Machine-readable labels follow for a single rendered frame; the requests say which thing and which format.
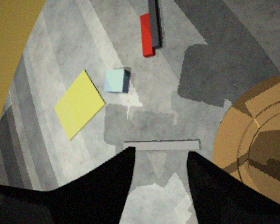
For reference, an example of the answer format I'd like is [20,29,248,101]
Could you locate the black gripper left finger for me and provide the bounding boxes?
[0,147,136,224]

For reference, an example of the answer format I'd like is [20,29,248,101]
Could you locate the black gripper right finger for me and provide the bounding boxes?
[186,151,280,224]

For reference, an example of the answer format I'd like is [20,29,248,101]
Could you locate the round wooden bead board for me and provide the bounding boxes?
[212,74,280,204]

